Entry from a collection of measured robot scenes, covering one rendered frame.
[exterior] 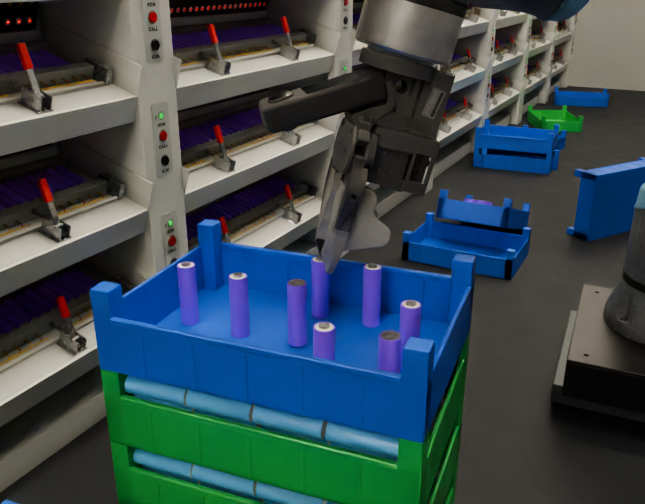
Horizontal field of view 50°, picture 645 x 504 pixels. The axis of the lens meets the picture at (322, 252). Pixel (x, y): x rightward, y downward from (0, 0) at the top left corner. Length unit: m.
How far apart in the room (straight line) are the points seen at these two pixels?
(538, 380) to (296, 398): 0.91
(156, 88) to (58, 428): 0.58
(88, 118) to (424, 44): 0.63
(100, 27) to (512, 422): 0.96
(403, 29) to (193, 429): 0.39
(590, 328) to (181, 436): 0.89
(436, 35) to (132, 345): 0.37
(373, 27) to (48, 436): 0.87
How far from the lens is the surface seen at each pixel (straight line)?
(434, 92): 0.66
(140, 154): 1.21
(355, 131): 0.64
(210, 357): 0.59
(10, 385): 1.13
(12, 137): 1.03
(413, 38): 0.62
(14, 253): 1.08
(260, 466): 0.63
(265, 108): 0.63
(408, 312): 0.61
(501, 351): 1.52
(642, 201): 1.30
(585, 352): 1.28
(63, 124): 1.08
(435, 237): 2.09
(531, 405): 1.36
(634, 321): 1.34
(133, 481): 0.73
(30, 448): 1.23
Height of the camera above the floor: 0.73
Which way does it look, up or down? 22 degrees down
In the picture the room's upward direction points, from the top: straight up
